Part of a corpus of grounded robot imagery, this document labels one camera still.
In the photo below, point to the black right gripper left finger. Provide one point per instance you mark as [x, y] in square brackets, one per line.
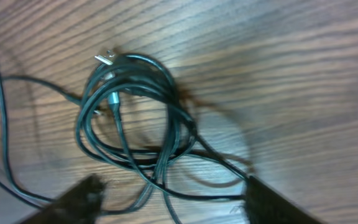
[81, 204]

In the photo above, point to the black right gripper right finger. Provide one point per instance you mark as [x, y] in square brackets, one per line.
[264, 205]

